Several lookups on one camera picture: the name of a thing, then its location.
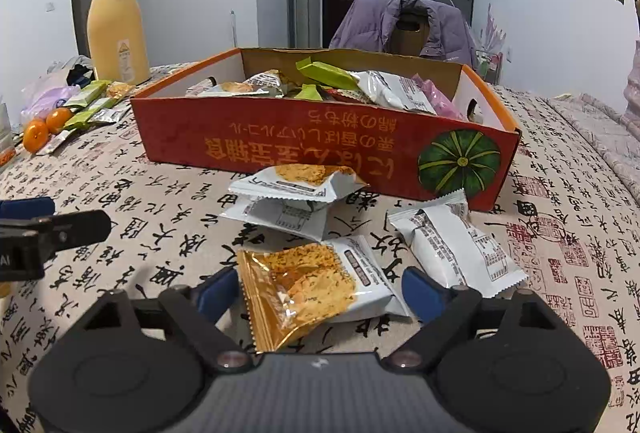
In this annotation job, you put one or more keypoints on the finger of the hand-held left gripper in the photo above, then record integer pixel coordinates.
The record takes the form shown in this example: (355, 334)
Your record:
(80, 228)
(25, 208)

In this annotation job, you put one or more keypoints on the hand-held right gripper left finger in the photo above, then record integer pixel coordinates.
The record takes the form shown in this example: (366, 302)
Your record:
(217, 293)

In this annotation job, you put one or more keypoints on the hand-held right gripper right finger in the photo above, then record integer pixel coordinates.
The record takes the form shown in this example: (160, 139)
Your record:
(425, 293)

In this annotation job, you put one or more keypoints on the white orange snack packet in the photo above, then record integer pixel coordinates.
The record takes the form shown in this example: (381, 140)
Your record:
(227, 89)
(270, 218)
(450, 243)
(265, 80)
(390, 93)
(300, 288)
(300, 185)

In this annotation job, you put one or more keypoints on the red cardboard box pumpkin print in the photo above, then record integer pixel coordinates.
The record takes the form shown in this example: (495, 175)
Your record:
(310, 148)

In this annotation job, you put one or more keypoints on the pink snack packet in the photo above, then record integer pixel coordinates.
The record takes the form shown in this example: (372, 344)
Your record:
(440, 98)

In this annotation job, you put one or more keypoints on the red snack packet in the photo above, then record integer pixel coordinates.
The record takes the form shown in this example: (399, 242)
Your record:
(345, 94)

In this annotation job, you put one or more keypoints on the lime green snack packet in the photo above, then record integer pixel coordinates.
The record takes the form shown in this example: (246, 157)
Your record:
(327, 73)

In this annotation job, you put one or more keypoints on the silver strip packet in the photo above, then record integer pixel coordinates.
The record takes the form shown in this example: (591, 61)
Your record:
(55, 142)

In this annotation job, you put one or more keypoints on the clear plastic cup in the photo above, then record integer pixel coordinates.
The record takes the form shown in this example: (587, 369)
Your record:
(5, 128)

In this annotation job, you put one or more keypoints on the green snack bar packet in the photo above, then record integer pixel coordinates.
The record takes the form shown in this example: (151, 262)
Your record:
(90, 113)
(87, 94)

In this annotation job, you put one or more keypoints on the small silver packet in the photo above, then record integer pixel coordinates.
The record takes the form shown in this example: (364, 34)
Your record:
(112, 115)

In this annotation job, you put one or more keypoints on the small orange cookie packet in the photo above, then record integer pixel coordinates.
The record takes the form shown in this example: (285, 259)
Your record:
(120, 90)

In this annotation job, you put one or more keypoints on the grey cloth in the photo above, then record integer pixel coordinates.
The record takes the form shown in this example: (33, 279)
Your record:
(60, 65)

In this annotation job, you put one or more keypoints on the yellow bottle grey cap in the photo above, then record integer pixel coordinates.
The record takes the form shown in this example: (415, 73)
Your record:
(117, 33)

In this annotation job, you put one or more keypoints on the grey quilted blanket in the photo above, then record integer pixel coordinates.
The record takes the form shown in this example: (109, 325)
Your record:
(600, 133)

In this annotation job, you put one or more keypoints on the wooden chair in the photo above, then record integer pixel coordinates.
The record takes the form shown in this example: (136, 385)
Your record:
(407, 40)

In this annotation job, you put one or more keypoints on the purple padded jacket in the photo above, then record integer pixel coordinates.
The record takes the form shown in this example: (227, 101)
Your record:
(365, 23)

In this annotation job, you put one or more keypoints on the pink textured vase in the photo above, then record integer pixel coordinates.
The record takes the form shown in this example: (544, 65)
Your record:
(632, 88)

